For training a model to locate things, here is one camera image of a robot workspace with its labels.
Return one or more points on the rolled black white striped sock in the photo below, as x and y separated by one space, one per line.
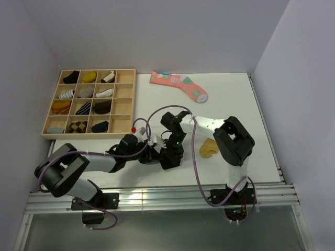
84 109

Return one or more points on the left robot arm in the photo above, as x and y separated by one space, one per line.
60 172

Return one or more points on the pink patterned sock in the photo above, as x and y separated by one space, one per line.
182 82

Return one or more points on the rolled mustard yellow sock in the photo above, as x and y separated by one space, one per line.
89 78

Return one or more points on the wooden compartment tray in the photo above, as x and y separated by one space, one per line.
120 117

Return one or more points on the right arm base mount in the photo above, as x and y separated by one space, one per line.
235 207

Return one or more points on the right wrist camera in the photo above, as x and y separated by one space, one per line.
158 142

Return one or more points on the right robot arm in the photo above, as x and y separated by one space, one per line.
234 143

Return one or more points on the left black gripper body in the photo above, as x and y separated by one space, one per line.
144 156

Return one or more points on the rolled navy sock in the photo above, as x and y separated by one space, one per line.
100 127

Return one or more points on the rolled orange sock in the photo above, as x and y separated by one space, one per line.
61 107

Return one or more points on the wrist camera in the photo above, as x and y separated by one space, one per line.
158 142
139 133

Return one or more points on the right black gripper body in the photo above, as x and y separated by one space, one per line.
175 140

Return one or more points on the rolled dark brown sock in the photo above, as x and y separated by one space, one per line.
102 108

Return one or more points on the rolled brown argyle sock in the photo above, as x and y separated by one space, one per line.
78 127

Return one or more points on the rolled light blue sock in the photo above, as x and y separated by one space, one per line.
55 130

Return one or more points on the tan yellow sock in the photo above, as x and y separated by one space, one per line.
208 148

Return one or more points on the rolled brown white sock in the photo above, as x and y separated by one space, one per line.
108 78

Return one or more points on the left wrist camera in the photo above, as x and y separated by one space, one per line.
139 133

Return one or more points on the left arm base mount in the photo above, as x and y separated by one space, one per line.
95 211

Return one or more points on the rolled grey sock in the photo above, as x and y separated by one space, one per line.
86 93

